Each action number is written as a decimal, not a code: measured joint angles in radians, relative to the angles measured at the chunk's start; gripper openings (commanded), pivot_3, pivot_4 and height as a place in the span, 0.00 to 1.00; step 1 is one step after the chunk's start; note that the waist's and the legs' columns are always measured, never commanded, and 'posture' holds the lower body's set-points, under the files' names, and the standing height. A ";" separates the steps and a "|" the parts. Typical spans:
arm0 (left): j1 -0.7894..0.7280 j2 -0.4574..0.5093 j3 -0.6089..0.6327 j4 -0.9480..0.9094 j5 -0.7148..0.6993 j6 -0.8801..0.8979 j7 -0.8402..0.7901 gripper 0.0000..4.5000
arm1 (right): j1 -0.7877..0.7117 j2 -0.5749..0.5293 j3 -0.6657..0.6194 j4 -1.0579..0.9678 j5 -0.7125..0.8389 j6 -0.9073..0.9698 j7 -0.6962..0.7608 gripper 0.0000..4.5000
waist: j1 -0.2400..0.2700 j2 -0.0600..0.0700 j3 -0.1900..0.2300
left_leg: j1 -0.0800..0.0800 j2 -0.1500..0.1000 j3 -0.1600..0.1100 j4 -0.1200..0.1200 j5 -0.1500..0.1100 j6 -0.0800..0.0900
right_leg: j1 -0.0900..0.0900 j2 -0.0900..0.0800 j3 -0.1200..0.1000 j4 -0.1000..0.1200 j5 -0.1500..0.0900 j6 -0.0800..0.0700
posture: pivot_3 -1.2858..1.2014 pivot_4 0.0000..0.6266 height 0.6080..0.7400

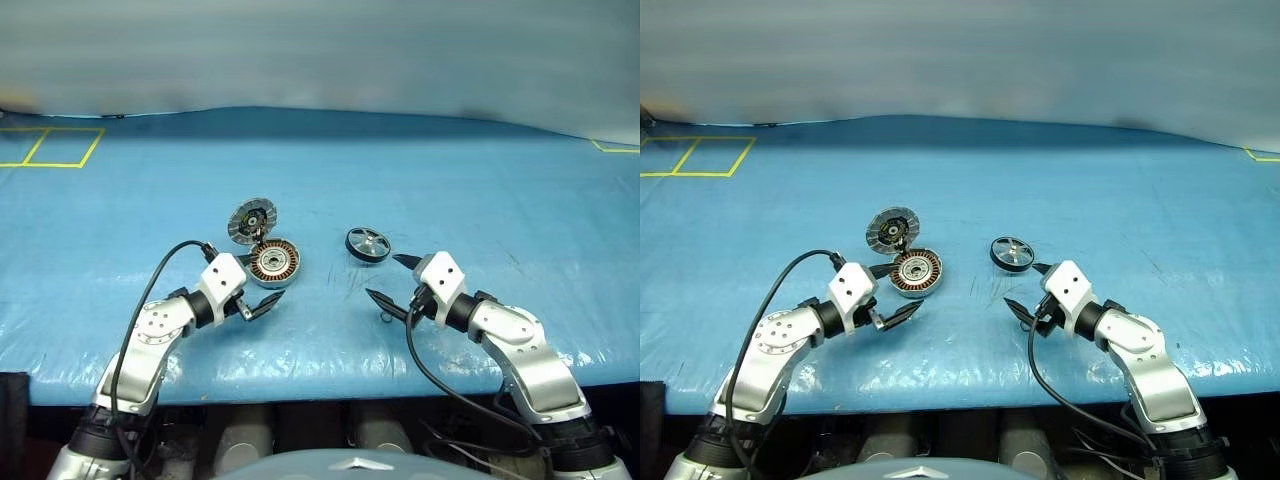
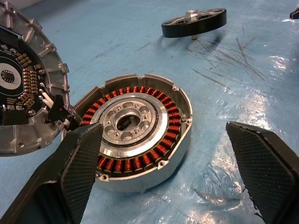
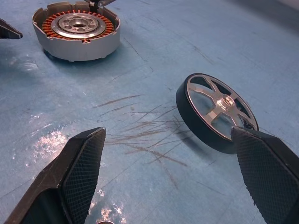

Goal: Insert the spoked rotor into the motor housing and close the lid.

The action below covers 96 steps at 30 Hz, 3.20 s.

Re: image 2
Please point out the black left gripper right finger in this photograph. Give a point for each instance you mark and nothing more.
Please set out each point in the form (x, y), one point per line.
(268, 168)

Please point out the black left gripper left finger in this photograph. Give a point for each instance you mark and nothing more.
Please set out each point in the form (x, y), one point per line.
(70, 177)

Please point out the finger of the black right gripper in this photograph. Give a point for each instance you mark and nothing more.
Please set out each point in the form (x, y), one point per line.
(295, 14)

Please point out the black rotor wheel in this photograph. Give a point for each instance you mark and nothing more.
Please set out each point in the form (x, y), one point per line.
(198, 26)

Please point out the silver motor stator copper coils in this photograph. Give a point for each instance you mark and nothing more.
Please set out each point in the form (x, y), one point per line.
(121, 154)

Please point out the silver motor cover circuit board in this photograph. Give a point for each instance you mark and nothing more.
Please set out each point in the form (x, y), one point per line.
(53, 77)

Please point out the blue table mat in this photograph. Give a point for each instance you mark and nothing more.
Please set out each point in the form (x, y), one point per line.
(140, 46)

